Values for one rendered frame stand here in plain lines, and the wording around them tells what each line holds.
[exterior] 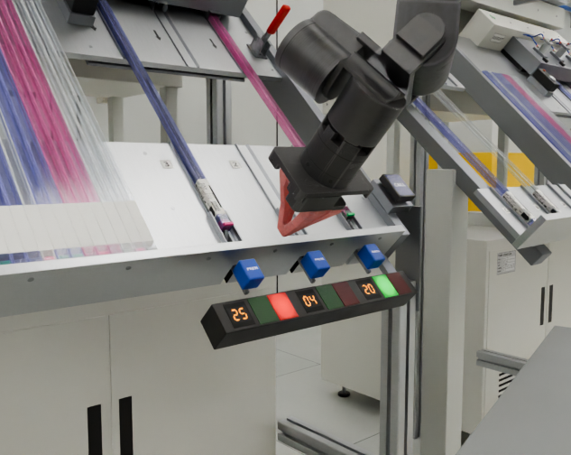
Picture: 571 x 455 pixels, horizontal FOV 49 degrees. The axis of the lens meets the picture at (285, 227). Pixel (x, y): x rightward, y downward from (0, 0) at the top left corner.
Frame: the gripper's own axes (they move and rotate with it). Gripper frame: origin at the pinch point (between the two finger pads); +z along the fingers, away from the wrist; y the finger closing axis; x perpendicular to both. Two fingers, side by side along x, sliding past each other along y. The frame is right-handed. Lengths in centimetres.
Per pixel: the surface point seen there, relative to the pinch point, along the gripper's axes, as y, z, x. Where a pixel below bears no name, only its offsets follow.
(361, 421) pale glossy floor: -99, 111, -3
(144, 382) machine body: -2.3, 48.0, -7.5
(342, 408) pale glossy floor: -102, 119, -11
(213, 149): -5.2, 8.8, -21.8
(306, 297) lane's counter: -7.1, 10.0, 3.6
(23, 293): 25.5, 9.8, -2.6
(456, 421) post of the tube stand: -59, 44, 19
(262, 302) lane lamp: -0.4, 9.9, 3.3
